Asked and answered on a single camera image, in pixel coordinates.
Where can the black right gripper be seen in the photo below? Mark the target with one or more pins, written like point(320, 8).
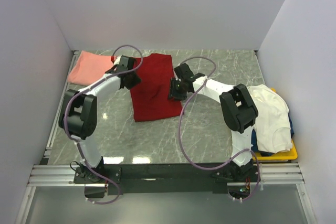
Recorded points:
point(172, 93)

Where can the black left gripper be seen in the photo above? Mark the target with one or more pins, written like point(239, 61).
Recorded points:
point(136, 81)

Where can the red t shirt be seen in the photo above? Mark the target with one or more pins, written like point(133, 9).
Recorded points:
point(150, 97)

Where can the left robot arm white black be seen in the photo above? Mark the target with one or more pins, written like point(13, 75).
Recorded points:
point(79, 117)

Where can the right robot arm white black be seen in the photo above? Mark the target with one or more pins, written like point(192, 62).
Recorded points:
point(239, 113)

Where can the folded pink t shirt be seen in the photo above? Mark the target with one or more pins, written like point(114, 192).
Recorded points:
point(89, 68)

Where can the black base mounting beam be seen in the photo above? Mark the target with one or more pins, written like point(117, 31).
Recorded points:
point(162, 178)

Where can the white t shirt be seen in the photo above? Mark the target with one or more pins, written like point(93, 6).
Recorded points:
point(273, 119)

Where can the blue t shirt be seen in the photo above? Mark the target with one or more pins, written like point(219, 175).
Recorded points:
point(291, 127)

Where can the yellow plastic bin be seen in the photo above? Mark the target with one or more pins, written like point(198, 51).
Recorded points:
point(278, 155)

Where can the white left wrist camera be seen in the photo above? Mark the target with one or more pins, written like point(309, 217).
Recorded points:
point(116, 58)

